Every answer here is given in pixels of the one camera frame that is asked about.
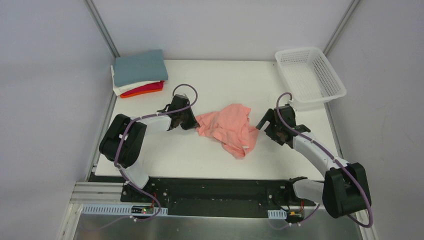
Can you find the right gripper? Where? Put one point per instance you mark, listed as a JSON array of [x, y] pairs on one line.
[[272, 125]]

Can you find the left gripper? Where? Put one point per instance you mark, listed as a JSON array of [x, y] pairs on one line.
[[185, 117]]

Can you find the salmon pink t-shirt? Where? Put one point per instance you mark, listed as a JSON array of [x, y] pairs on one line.
[[231, 127]]

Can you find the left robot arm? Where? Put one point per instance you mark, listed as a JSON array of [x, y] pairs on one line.
[[123, 140]]

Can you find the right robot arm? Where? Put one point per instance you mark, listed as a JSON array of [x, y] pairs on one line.
[[344, 190]]

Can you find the folded magenta t-shirt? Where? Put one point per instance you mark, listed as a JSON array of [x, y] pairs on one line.
[[152, 86]]

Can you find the white plastic basket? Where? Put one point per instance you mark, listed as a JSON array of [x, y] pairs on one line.
[[308, 75]]

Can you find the folded blue-grey t-shirt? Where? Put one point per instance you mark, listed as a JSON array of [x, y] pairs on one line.
[[146, 66]]

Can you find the folded orange t-shirt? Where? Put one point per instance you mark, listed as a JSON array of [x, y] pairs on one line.
[[128, 95]]

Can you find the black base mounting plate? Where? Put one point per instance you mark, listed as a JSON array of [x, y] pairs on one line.
[[199, 197]]

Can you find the folded white t-shirt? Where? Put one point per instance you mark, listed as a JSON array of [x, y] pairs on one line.
[[118, 90]]

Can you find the right white slotted duct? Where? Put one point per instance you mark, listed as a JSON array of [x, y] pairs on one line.
[[277, 214]]

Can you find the white slotted duct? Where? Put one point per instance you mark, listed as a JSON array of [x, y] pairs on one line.
[[277, 214], [123, 210]]

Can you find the left white slotted duct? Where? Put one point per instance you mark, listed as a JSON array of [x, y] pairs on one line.
[[123, 210]]

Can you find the aluminium corner post right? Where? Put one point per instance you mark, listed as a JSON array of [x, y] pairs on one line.
[[342, 24]]

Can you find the aluminium corner post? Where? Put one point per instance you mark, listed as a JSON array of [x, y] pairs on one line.
[[95, 14], [342, 24]]

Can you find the aluminium corner post left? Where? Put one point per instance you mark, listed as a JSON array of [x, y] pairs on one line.
[[95, 14]]

